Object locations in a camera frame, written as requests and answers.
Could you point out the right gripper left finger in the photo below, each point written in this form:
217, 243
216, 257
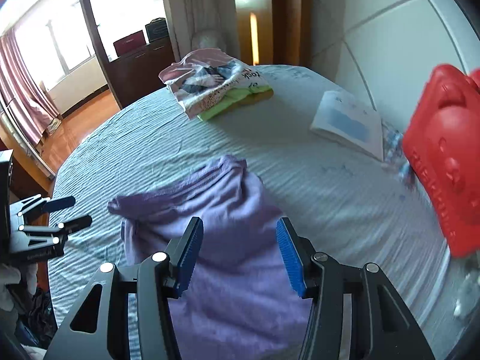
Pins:
186, 254

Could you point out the folded printed clothes stack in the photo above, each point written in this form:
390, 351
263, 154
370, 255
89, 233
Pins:
208, 82

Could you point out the white booklet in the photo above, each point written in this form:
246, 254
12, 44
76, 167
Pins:
341, 118

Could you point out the purple t-shirt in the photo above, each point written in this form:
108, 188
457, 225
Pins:
239, 303

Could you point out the light blue striped bedsheet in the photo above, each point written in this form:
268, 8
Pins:
349, 205

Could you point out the white gloved hand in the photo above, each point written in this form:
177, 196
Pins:
13, 275

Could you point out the red bear suitcase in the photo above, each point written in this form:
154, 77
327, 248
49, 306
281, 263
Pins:
441, 144

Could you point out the dark wooden cabinet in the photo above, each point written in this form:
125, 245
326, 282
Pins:
141, 57

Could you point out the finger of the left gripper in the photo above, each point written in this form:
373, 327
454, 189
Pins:
52, 205
75, 225

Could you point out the pink curtain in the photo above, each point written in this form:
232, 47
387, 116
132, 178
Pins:
33, 111

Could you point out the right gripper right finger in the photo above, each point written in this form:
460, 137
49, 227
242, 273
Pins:
297, 253

